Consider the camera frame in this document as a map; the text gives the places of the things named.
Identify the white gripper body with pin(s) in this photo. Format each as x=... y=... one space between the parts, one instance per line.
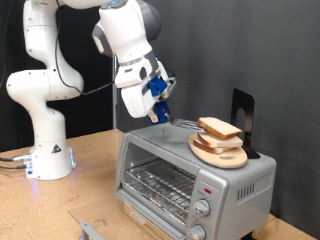
x=136 y=96

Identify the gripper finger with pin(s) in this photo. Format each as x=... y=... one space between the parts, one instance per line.
x=153 y=116

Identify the black spatula with blue block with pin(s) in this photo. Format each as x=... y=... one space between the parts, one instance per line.
x=164 y=111

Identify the white bread slice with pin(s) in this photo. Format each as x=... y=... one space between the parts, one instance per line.
x=218 y=126

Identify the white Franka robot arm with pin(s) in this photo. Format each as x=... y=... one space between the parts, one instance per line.
x=43 y=126

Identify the silver toaster oven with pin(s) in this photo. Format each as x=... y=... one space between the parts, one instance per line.
x=180 y=146

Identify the wooden block under oven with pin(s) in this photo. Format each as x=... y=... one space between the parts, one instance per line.
x=133 y=213

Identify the silver oven knob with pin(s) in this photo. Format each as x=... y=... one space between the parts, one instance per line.
x=202 y=208
x=197 y=232

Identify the metal pole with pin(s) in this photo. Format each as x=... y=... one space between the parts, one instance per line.
x=115 y=113

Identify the black backdrop cloth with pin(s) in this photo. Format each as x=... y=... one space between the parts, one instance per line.
x=93 y=116

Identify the round wooden cutting board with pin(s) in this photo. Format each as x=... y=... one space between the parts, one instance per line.
x=226 y=161

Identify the black metal bookend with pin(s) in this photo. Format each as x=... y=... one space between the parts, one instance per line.
x=243 y=98

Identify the dark grey backdrop curtain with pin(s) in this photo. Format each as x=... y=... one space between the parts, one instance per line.
x=216 y=50

